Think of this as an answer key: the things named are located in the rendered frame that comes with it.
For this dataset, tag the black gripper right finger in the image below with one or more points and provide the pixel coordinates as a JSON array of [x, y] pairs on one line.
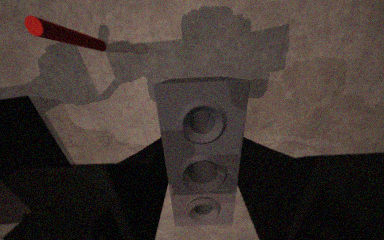
[[278, 190]]

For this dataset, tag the red peg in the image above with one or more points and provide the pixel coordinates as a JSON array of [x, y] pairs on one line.
[[50, 30]]

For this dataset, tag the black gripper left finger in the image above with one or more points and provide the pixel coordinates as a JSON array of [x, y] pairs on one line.
[[134, 189]]

